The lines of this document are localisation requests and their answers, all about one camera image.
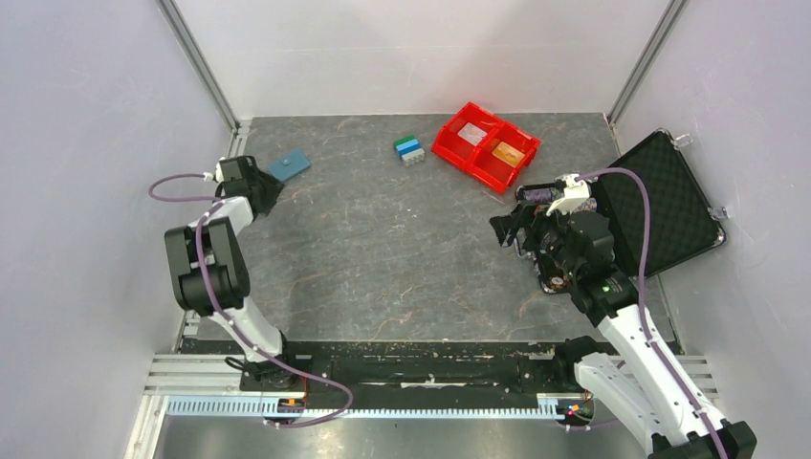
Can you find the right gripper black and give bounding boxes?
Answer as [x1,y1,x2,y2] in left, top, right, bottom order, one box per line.
[490,199,581,277]

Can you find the blue card holder wallet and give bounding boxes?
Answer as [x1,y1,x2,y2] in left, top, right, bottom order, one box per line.
[268,149,311,183]

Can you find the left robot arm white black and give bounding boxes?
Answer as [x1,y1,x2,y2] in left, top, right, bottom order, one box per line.
[148,156,300,390]

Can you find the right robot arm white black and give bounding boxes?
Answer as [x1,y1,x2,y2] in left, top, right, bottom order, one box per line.
[489,205,757,458]

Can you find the orange card in bin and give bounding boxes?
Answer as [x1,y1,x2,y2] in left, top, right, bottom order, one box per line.
[492,142,525,168]

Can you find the white card in bin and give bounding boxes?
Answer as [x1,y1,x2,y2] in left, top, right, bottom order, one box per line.
[457,122,487,146]

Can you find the purple green chip row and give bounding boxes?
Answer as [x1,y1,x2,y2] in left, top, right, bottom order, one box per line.
[515,185,561,205]

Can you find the red divided plastic bin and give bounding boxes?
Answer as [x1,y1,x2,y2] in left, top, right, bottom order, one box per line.
[431,101,541,194]

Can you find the stacked green blue white blocks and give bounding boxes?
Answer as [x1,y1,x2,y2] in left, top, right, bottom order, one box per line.
[393,136,426,166]

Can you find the black poker chip case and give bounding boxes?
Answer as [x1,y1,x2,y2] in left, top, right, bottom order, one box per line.
[515,129,730,295]

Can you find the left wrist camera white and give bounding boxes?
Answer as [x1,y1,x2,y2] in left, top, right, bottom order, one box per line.
[203,158,243,184]

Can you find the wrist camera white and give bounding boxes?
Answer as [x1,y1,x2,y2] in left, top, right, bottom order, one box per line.
[545,174,598,216]
[203,158,243,184]

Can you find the aluminium frame post left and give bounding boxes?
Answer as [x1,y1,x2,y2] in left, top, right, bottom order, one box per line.
[156,0,240,133]

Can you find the aluminium frame post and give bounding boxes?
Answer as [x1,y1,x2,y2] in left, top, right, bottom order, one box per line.
[606,0,690,129]
[156,0,240,133]

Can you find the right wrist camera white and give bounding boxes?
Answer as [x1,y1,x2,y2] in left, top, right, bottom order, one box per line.
[545,174,598,216]

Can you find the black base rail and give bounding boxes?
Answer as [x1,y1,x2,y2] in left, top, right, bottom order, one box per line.
[181,337,619,415]

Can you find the aluminium frame post right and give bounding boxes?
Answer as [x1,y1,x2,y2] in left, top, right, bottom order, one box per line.
[606,0,690,129]

